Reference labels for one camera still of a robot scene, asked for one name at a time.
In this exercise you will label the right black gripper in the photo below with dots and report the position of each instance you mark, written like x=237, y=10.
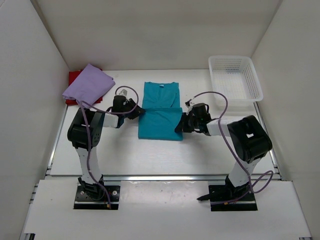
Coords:
x=183, y=126

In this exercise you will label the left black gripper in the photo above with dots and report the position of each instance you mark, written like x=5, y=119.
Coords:
x=137, y=111

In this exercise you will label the teal t shirt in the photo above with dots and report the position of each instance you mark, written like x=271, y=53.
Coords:
x=163, y=112

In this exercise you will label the lilac t shirt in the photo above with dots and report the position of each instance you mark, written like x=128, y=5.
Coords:
x=87, y=85

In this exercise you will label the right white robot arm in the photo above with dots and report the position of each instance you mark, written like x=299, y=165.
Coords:
x=245, y=138

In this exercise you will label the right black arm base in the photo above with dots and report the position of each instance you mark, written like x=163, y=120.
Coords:
x=223, y=199

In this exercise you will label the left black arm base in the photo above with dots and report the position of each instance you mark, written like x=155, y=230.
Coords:
x=96, y=199

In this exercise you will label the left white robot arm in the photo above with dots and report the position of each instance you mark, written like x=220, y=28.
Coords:
x=85, y=133

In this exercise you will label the white plastic basket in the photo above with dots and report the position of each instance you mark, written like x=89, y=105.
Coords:
x=235, y=77

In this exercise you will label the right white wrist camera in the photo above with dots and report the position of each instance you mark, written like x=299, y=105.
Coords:
x=189, y=104

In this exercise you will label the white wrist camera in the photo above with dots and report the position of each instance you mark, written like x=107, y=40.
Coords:
x=122, y=92
x=189, y=104

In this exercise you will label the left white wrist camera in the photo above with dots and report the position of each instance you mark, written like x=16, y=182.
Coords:
x=122, y=92

